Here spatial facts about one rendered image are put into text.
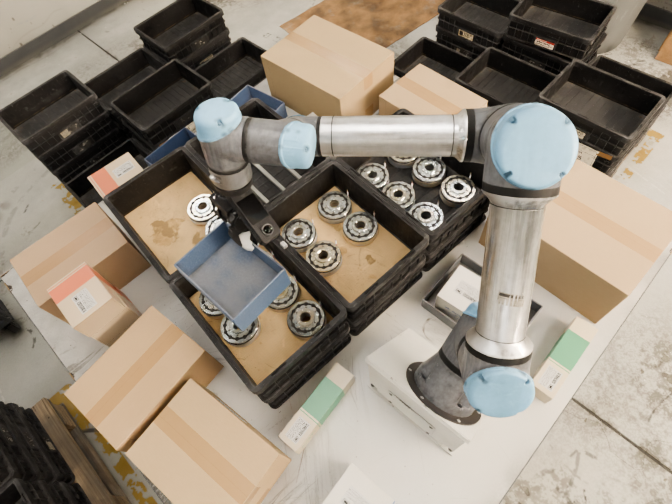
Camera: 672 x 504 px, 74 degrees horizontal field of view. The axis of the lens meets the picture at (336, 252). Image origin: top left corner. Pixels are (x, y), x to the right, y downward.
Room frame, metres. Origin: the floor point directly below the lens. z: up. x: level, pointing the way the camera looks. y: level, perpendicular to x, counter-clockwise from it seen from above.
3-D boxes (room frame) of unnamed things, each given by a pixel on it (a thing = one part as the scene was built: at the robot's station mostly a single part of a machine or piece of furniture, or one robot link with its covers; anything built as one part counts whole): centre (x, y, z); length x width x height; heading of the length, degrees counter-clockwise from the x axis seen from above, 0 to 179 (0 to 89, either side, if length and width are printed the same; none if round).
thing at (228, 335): (0.47, 0.29, 0.86); 0.10 x 0.10 x 0.01
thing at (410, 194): (0.79, -0.22, 0.86); 0.10 x 0.10 x 0.01
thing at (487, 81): (1.59, -0.94, 0.31); 0.40 x 0.30 x 0.34; 37
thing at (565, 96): (1.27, -1.18, 0.37); 0.40 x 0.30 x 0.45; 37
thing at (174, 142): (1.23, 0.51, 0.74); 0.20 x 0.15 x 0.07; 130
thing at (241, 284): (0.48, 0.23, 1.11); 0.20 x 0.15 x 0.07; 39
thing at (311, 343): (0.51, 0.23, 0.92); 0.40 x 0.30 x 0.02; 32
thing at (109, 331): (0.62, 0.71, 0.81); 0.16 x 0.12 x 0.07; 37
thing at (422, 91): (1.16, -0.43, 0.78); 0.30 x 0.22 x 0.16; 35
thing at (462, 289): (0.44, -0.37, 0.75); 0.20 x 0.12 x 0.09; 42
